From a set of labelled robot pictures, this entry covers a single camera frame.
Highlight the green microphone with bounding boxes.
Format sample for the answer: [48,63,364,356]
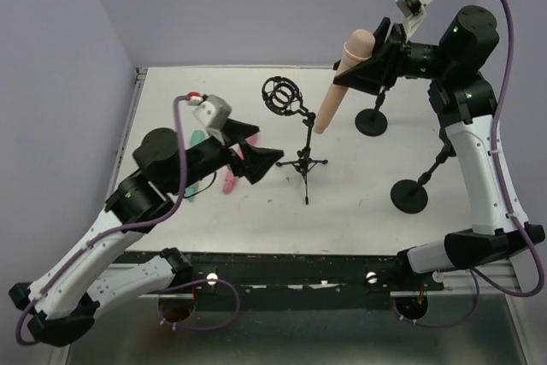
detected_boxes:
[185,130,205,202]

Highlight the beige microphone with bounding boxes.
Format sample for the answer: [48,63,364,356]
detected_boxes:
[314,29,375,134]

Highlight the pink microphone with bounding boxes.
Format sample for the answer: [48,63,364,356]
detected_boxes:
[222,133,258,194]

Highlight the black round-base clip stand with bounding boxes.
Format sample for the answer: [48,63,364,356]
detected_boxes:
[355,87,389,137]

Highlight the black tripod shock-mount stand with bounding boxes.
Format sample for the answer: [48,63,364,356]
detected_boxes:
[261,76,330,206]

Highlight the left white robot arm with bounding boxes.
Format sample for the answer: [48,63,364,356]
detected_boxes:
[9,119,284,347]

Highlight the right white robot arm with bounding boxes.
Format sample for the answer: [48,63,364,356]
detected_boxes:
[334,5,545,274]

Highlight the black round-base stand front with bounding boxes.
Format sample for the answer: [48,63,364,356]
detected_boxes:
[390,143,456,214]

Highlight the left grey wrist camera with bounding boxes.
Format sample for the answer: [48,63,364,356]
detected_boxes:
[189,95,232,130]

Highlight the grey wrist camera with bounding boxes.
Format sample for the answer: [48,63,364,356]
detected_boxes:
[189,95,232,130]
[393,0,422,16]

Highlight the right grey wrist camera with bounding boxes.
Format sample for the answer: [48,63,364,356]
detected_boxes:
[393,0,422,16]

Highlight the aluminium frame profile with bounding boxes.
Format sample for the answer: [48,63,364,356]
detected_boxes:
[46,68,521,365]

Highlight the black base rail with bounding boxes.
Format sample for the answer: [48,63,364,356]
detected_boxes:
[140,249,448,313]

